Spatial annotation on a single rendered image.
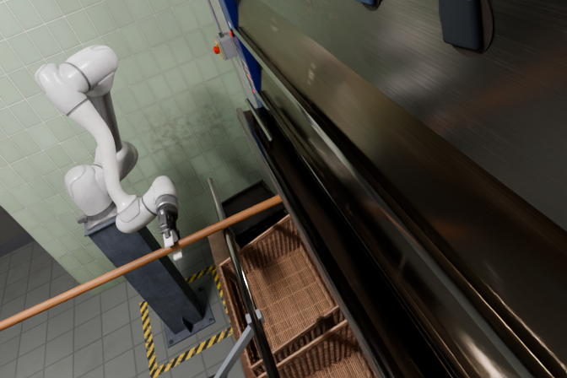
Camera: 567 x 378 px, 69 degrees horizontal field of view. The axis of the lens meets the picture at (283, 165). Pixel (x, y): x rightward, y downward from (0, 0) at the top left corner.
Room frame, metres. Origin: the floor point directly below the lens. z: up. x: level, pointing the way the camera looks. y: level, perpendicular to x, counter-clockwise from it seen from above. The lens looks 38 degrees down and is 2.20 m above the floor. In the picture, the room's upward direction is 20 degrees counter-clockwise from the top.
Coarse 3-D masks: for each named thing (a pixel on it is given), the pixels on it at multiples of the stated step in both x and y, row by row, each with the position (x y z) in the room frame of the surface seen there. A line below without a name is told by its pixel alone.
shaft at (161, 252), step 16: (256, 208) 1.10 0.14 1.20; (224, 224) 1.08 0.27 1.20; (192, 240) 1.07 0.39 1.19; (144, 256) 1.06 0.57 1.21; (160, 256) 1.05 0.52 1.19; (112, 272) 1.05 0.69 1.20; (128, 272) 1.04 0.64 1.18; (80, 288) 1.03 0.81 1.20; (48, 304) 1.01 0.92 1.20; (16, 320) 1.00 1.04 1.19
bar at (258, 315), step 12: (216, 192) 1.31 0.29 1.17; (216, 204) 1.24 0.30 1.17; (228, 228) 1.09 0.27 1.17; (228, 240) 1.03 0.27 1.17; (240, 264) 0.91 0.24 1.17; (240, 276) 0.86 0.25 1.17; (240, 288) 0.82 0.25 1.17; (252, 300) 0.76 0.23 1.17; (252, 312) 0.72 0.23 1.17; (252, 324) 0.68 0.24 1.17; (240, 336) 0.71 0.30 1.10; (252, 336) 0.70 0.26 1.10; (264, 336) 0.64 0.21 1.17; (240, 348) 0.69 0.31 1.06; (264, 348) 0.60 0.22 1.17; (228, 360) 0.69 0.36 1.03; (264, 360) 0.57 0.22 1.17; (228, 372) 0.68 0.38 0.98; (276, 372) 0.53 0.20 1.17
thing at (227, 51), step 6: (216, 36) 2.07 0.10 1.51; (228, 36) 2.01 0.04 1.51; (216, 42) 2.02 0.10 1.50; (222, 42) 1.99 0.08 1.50; (228, 42) 1.99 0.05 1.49; (222, 48) 1.99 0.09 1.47; (228, 48) 1.99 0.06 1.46; (234, 48) 1.99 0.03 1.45; (222, 54) 1.99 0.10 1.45; (228, 54) 1.99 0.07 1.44; (234, 54) 1.99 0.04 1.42
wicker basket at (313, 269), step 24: (288, 216) 1.39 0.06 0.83; (264, 240) 1.37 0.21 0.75; (288, 240) 1.38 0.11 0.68; (264, 264) 1.36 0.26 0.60; (288, 264) 1.32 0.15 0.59; (312, 264) 1.24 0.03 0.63; (264, 288) 1.23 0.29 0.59; (288, 288) 1.19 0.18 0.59; (312, 288) 1.14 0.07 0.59; (240, 312) 1.15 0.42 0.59; (264, 312) 1.11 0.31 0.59; (288, 312) 1.07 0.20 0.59; (312, 312) 1.03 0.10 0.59; (336, 312) 0.85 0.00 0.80; (312, 336) 0.84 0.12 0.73
